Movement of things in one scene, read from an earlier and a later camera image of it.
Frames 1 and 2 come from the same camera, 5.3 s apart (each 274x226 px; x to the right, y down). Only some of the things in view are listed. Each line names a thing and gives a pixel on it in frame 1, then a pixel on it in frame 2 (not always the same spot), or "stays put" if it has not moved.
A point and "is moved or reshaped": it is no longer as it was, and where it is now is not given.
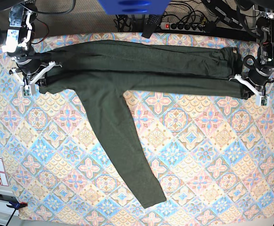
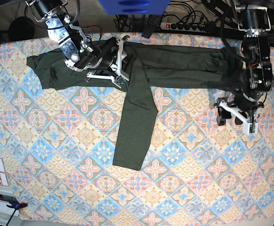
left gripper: x=25 y=58 -> x=103 y=56
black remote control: x=153 y=21 stays put
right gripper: x=258 y=76 -> x=244 y=102
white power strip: x=182 y=26 stays put
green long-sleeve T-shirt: x=102 y=72 is moved or reshaped
